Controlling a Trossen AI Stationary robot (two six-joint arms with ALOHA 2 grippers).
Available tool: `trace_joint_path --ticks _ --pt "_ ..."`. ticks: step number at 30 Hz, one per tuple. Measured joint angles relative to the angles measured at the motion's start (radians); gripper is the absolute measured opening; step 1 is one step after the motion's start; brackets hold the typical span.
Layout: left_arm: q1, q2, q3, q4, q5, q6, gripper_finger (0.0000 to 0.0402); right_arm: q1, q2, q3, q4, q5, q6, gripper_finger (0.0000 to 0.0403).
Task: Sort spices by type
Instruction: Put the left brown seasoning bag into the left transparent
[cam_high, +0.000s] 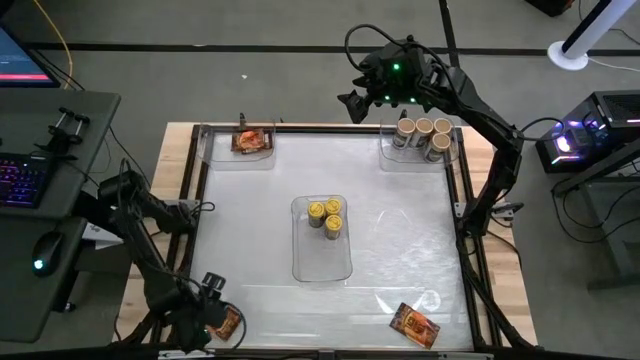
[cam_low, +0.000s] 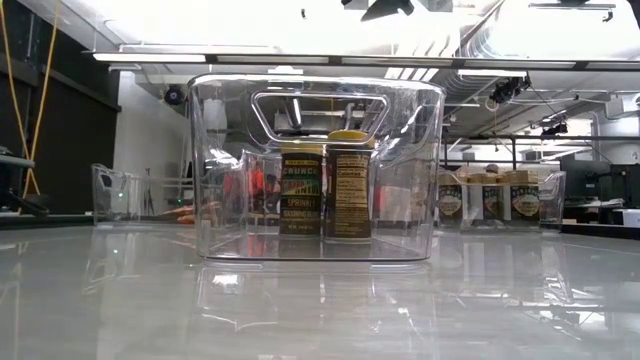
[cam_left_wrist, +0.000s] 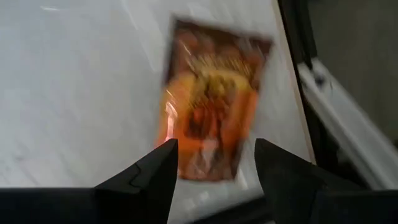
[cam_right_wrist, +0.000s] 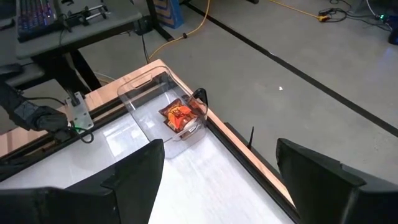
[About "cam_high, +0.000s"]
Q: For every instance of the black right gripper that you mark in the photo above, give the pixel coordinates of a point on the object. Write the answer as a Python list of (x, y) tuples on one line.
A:
[(400, 75)]

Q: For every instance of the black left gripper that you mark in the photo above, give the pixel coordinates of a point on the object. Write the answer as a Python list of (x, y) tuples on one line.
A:
[(192, 320)]

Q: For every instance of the orange spice packet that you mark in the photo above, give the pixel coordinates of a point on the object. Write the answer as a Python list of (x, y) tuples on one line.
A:
[(231, 322), (251, 140), (414, 325)]

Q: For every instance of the yellow-lid chili onion spice jar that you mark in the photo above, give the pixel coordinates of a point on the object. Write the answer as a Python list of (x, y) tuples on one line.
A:
[(316, 214), (333, 226), (333, 206)]

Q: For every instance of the large clear plastic bin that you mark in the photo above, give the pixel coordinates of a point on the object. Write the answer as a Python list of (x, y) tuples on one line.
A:
[(320, 260)]

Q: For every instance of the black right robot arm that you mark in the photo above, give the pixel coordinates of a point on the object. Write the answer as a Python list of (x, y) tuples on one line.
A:
[(480, 115)]

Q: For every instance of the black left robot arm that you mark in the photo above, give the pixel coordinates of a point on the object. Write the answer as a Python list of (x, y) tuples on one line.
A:
[(145, 250)]

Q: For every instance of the small clear plastic bin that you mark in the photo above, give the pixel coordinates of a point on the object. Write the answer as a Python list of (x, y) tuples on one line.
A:
[(390, 160), (215, 155)]

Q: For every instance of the white paper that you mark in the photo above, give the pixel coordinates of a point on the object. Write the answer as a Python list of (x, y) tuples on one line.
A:
[(100, 235)]

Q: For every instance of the black computer mouse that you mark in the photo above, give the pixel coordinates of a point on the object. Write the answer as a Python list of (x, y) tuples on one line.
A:
[(47, 255)]

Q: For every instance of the grey desk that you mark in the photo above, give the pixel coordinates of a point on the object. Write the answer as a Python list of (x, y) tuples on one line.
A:
[(30, 310)]

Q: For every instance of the black box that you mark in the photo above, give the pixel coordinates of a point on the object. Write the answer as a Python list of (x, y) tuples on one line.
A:
[(550, 6)]

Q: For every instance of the backlit keyboard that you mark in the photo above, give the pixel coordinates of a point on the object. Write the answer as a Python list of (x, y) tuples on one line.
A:
[(20, 180)]

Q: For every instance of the black clamp stand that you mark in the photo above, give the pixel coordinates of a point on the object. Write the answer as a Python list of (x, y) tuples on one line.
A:
[(65, 130)]

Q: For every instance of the black computer with coloured lights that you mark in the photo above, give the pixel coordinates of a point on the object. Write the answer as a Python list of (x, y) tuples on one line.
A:
[(590, 130)]

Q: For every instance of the white pole with round base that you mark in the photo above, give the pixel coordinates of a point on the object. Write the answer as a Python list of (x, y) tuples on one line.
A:
[(585, 35)]

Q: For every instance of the black side stand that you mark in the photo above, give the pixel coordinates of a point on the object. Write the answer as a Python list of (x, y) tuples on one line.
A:
[(620, 225)]

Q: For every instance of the laptop screen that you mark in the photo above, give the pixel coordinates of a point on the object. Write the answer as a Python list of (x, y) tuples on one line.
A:
[(20, 60)]

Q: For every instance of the black aluminium table frame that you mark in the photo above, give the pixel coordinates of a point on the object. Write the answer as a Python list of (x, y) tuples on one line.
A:
[(350, 129)]

